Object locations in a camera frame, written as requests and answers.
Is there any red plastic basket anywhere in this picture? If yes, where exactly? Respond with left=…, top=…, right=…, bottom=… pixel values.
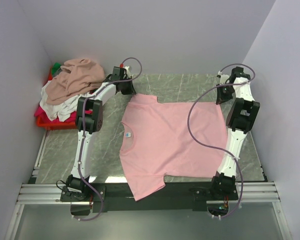
left=35, top=68, right=76, bottom=131

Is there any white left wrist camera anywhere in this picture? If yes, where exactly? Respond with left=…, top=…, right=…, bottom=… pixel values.
left=119, top=63, right=132, bottom=78

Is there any green garment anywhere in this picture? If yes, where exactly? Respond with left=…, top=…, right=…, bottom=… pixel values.
left=51, top=62, right=62, bottom=75

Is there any beige t shirt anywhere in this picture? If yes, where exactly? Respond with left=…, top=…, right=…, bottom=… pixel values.
left=45, top=58, right=106, bottom=105

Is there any aluminium frame rail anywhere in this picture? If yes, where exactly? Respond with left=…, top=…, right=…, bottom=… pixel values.
left=5, top=130, right=292, bottom=240

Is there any magenta t shirt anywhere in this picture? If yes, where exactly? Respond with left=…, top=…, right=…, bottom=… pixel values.
left=34, top=106, right=77, bottom=124

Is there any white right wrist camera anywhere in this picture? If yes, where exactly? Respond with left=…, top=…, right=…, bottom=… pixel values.
left=217, top=71, right=230, bottom=85

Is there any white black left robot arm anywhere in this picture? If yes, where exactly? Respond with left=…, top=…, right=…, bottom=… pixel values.
left=60, top=64, right=136, bottom=202

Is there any white t shirt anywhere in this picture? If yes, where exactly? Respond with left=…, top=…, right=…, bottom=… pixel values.
left=39, top=80, right=92, bottom=120

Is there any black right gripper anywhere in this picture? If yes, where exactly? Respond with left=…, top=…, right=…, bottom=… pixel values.
left=215, top=83, right=235, bottom=105

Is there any black base beam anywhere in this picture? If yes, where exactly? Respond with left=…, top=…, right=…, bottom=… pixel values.
left=60, top=180, right=240, bottom=216

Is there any pink t shirt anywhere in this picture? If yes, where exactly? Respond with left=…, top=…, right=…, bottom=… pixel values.
left=119, top=94, right=227, bottom=201

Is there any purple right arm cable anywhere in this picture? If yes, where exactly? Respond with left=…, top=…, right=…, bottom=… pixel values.
left=187, top=63, right=256, bottom=219

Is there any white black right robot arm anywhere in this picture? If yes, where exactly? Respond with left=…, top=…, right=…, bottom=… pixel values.
left=209, top=63, right=260, bottom=200

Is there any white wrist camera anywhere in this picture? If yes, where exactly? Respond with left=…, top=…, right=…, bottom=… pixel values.
left=119, top=63, right=132, bottom=78
left=217, top=71, right=230, bottom=85

